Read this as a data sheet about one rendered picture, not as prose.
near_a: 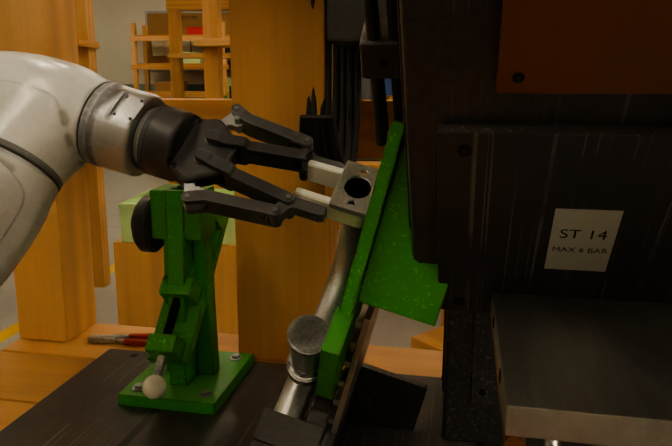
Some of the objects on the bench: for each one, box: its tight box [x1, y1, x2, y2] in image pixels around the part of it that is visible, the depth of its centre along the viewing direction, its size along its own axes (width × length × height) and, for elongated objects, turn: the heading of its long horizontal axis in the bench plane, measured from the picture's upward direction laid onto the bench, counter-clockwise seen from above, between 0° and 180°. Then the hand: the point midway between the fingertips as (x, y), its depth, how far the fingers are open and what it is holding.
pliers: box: [88, 333, 150, 347], centre depth 105 cm, size 16×5×1 cm, turn 87°
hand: (335, 194), depth 64 cm, fingers closed on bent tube, 3 cm apart
